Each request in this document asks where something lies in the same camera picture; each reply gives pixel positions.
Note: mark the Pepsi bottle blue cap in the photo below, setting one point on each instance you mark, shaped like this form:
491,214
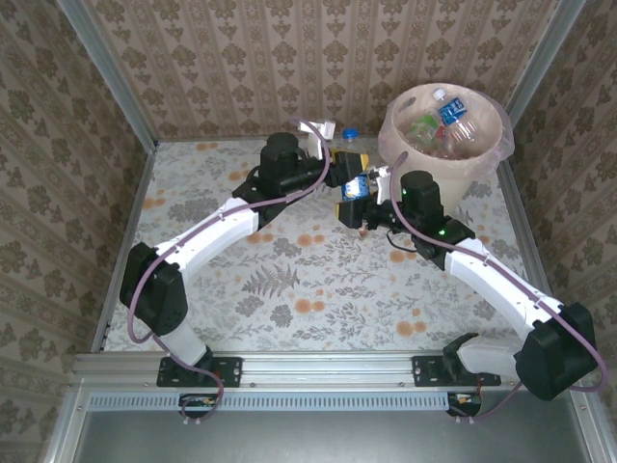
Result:
356,188

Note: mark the Coca-Cola bottle red cap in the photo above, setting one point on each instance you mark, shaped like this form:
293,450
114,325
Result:
441,132

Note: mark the green label clear bottle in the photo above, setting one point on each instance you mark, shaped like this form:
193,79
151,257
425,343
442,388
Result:
426,121

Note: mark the blue label white cap bottle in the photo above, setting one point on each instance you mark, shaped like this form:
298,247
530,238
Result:
452,110

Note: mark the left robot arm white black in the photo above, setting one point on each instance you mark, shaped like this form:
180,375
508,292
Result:
212,231

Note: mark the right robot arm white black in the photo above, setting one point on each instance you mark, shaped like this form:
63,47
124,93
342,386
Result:
501,289

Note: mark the beige plastic waste bin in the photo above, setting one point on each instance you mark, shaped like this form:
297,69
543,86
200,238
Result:
463,188

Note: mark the pink translucent bin liner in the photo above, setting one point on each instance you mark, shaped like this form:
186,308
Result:
503,140

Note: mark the grey metal panel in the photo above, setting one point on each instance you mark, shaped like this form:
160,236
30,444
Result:
337,439

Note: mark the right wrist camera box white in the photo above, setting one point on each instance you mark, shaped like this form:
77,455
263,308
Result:
383,185

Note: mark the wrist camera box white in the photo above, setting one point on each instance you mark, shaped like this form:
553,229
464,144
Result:
383,185
313,130

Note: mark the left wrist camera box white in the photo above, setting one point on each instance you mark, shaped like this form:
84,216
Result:
313,130

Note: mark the aluminium table side rail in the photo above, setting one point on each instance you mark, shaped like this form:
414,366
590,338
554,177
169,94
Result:
515,202
132,217

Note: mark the aluminium front frame rail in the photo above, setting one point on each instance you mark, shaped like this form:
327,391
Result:
328,369

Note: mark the aluminium frame post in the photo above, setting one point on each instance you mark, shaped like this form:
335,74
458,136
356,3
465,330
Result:
553,38
110,72

